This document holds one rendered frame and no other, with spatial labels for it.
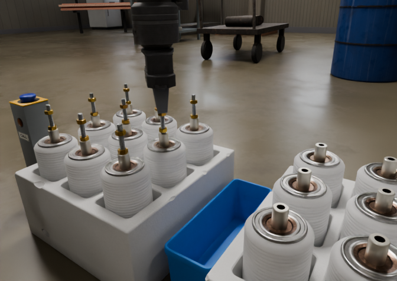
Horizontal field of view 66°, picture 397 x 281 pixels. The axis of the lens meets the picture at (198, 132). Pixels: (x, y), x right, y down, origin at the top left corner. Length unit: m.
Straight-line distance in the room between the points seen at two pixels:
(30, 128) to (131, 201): 0.42
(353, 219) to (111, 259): 0.44
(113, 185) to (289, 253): 0.33
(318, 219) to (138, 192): 0.32
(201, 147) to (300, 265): 0.39
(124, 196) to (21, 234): 0.42
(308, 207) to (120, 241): 0.33
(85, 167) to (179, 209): 0.21
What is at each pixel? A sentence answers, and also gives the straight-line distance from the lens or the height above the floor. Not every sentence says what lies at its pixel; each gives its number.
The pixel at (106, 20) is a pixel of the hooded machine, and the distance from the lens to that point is 9.88.
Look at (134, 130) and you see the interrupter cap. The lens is 0.78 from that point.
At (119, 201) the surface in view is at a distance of 0.60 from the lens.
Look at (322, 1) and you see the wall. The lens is 7.09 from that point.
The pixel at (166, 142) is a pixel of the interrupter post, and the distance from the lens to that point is 0.68.
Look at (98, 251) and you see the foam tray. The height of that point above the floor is 0.09.
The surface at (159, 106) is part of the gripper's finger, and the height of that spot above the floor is 0.35.
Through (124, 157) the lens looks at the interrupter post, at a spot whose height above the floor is 0.28.
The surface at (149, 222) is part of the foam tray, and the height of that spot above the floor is 0.17.
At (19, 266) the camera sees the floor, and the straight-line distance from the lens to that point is 0.86.
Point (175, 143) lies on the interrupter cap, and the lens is 0.68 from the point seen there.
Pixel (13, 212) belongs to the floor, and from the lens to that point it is 1.05.
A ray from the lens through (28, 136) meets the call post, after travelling 0.93.
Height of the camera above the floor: 0.53
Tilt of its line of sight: 22 degrees down
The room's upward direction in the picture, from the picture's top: 1 degrees counter-clockwise
